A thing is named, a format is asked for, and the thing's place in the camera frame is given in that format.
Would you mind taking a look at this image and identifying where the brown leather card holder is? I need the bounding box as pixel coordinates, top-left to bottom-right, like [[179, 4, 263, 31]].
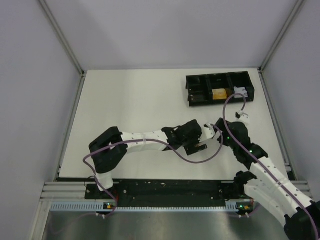
[[194, 143, 207, 148]]

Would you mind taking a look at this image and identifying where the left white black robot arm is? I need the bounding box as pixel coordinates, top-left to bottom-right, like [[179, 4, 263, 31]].
[[89, 119, 215, 191]]

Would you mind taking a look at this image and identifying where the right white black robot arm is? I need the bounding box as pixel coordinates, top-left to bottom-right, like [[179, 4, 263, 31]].
[[216, 118, 320, 240]]

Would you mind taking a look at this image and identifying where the white card in tray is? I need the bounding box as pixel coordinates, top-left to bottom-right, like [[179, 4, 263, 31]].
[[233, 86, 249, 99]]

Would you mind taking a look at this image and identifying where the yellow card in tray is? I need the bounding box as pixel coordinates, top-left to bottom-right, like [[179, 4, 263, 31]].
[[212, 88, 228, 101]]

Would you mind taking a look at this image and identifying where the black three-compartment organizer tray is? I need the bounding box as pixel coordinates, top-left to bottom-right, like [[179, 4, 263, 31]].
[[185, 71, 255, 107]]

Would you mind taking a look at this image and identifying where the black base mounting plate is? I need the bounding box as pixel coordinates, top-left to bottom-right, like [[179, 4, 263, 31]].
[[84, 179, 255, 210]]

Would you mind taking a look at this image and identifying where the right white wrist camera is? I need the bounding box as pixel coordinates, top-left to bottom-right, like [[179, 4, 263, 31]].
[[235, 110, 251, 125]]

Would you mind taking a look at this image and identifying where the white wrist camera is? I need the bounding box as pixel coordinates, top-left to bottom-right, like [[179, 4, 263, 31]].
[[235, 110, 251, 125], [200, 122, 221, 142]]

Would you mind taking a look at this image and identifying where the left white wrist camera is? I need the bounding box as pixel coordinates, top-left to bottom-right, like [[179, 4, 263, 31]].
[[200, 122, 221, 142]]

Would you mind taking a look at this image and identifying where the grey slotted cable duct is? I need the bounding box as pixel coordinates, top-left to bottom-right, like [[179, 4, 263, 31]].
[[50, 201, 251, 213]]

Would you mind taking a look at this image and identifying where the right aluminium corner post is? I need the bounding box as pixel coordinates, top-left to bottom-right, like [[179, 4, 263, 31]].
[[258, 0, 306, 73]]

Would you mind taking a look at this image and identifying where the aluminium corner post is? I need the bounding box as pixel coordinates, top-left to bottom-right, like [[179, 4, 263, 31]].
[[37, 0, 85, 76], [258, 0, 306, 73]]

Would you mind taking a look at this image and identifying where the aluminium front frame rail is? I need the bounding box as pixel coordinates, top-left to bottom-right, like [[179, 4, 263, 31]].
[[39, 181, 313, 203]]

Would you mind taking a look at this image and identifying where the left aluminium corner post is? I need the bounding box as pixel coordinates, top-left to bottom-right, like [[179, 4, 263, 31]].
[[37, 0, 85, 76]]

